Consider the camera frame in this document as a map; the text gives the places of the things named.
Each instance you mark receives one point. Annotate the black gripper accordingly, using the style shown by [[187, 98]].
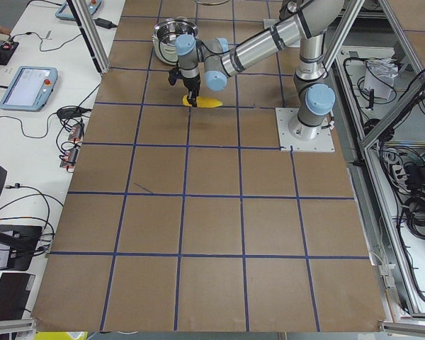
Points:
[[191, 83]]

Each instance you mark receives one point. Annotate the yellow corn cob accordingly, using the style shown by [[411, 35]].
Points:
[[204, 102]]

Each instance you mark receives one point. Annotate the white steel cooking pot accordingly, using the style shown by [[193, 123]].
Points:
[[165, 34]]

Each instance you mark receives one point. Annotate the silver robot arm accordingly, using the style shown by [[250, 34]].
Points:
[[215, 61]]

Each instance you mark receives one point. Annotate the black power adapter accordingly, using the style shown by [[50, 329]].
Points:
[[103, 23]]

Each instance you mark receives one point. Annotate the brown paper table cover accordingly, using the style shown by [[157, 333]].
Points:
[[189, 219]]

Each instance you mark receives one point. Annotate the near blue teach pendant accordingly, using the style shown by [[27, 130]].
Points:
[[29, 89]]

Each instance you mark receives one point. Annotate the white crumpled paper bag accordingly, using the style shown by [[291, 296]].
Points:
[[380, 77]]

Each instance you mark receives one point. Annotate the black monitor stand base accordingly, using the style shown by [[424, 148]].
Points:
[[18, 245]]

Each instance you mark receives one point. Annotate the black box device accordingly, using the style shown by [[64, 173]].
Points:
[[15, 289]]

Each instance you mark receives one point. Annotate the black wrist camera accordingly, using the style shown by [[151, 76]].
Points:
[[174, 75]]

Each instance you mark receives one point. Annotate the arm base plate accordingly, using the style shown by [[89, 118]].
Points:
[[269, 22], [295, 137]]

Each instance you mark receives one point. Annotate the aluminium frame post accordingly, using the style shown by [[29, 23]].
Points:
[[90, 35]]

